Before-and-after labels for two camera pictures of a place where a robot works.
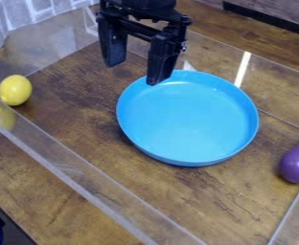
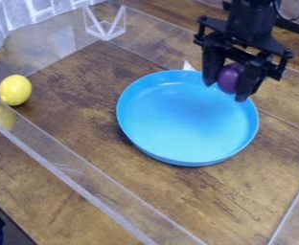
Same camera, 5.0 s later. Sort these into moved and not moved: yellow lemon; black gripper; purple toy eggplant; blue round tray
Moved: black gripper; purple toy eggplant
Not moved: blue round tray; yellow lemon
